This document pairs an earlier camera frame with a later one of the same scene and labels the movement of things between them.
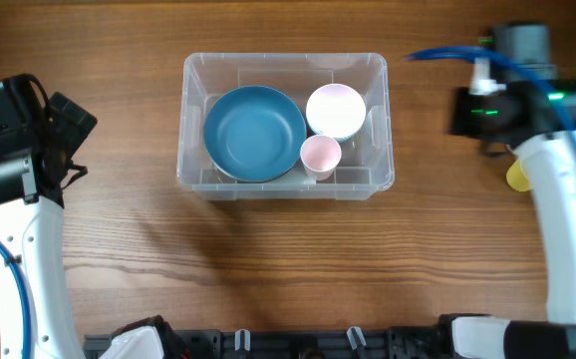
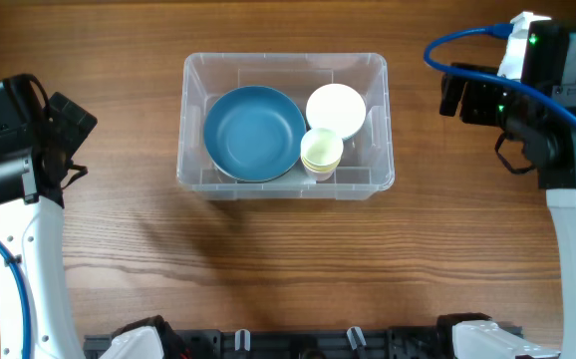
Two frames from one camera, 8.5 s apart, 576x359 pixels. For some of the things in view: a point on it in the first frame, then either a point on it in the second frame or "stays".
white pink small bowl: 336,110 stays
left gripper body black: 71,125 stays
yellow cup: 516,179 → 320,170
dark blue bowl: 255,134 stays
